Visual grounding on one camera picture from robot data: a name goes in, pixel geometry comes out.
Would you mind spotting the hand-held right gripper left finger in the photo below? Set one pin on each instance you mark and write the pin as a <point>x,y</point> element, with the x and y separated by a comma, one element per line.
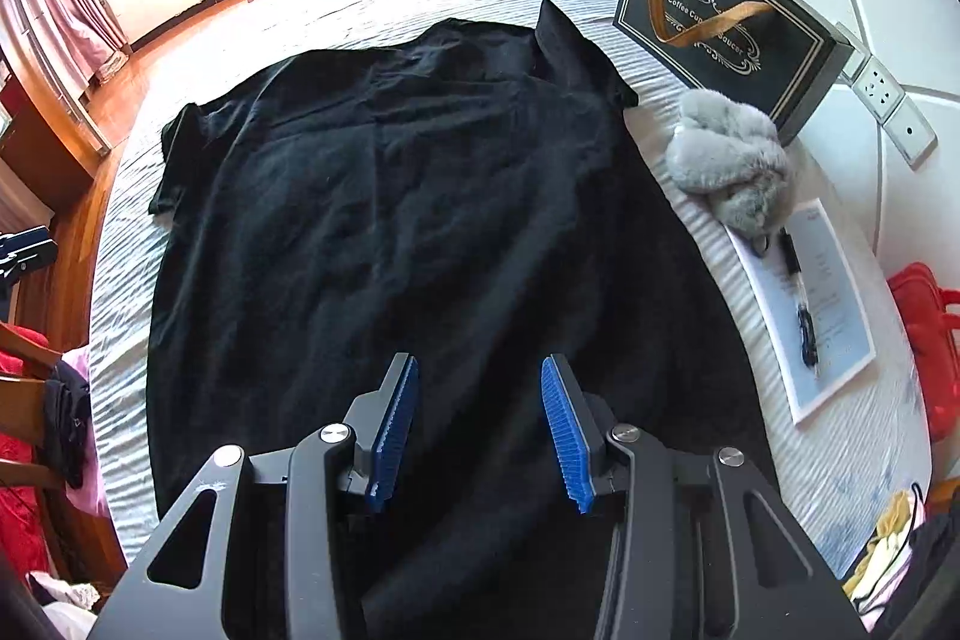
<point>394,430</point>

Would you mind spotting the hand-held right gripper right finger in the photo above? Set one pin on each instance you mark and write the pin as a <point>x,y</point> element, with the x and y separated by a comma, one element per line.
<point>566,437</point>

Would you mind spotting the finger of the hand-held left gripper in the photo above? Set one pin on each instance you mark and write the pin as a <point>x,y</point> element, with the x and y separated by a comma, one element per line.
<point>9,280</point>
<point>30,244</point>

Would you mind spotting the black printed t-shirt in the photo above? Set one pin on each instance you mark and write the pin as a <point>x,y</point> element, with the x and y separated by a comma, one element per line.
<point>420,197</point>

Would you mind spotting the stack of folded clothes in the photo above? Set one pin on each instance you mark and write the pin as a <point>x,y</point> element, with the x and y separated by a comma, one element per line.
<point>892,527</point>

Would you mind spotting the wooden chair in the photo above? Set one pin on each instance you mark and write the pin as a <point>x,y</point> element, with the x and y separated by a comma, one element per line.
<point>30,396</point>

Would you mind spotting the dark garment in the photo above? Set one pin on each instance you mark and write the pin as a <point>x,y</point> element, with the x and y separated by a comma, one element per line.
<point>67,422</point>

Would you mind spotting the pink garment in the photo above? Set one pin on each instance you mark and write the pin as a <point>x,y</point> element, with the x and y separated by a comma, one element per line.
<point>94,452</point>

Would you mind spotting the red garment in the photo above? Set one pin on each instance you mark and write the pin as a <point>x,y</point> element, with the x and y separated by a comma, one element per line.
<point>19,505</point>

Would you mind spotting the black pen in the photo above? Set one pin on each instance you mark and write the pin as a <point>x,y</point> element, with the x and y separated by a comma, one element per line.
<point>804,317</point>

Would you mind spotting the white paper sheet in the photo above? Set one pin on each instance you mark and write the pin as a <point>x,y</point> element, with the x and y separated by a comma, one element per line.
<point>840,280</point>

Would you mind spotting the grey plush toy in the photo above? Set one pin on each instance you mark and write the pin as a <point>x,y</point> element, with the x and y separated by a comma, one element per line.
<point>731,160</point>

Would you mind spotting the red handbag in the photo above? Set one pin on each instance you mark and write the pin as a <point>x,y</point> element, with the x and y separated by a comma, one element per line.
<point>934,340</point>

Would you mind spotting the black gift bag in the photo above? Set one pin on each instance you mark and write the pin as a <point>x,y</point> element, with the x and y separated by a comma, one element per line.
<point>780,85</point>

